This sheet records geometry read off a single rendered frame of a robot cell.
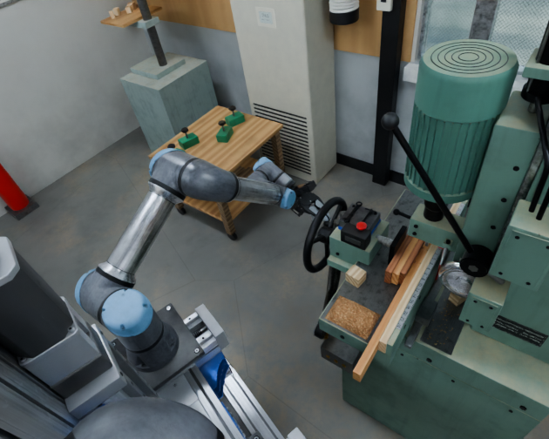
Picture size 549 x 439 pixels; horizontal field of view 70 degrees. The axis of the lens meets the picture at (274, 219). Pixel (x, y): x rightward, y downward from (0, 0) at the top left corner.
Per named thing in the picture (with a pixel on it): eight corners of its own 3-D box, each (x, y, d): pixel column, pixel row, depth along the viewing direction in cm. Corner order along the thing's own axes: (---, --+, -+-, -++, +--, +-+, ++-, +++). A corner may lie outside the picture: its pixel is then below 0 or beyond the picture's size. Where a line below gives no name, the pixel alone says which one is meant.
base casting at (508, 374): (396, 230, 150) (398, 213, 144) (572, 294, 123) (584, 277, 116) (340, 320, 127) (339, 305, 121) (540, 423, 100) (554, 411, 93)
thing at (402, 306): (456, 204, 130) (458, 192, 127) (462, 205, 129) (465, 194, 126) (377, 349, 99) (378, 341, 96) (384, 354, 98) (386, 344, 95)
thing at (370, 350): (438, 223, 126) (440, 213, 123) (444, 225, 125) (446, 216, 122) (352, 378, 95) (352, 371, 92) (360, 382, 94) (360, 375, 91)
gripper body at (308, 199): (310, 207, 160) (288, 188, 162) (318, 196, 153) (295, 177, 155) (300, 219, 156) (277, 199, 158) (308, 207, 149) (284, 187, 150)
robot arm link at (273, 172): (248, 173, 158) (261, 163, 163) (268, 192, 157) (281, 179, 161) (253, 162, 152) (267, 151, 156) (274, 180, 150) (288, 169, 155)
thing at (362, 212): (351, 211, 126) (351, 198, 122) (383, 222, 121) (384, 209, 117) (331, 238, 119) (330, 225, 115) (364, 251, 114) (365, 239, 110)
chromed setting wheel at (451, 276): (437, 280, 104) (445, 250, 96) (486, 300, 98) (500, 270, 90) (433, 287, 103) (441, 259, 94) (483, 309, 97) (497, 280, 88)
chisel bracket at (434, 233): (416, 223, 116) (419, 202, 110) (464, 239, 109) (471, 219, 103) (405, 239, 112) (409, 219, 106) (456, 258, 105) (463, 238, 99)
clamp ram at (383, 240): (381, 238, 124) (382, 218, 117) (403, 246, 120) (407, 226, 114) (369, 257, 119) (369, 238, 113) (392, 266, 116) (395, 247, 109)
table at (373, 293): (379, 192, 148) (380, 179, 143) (463, 219, 133) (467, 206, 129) (290, 314, 116) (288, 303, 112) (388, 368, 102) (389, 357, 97)
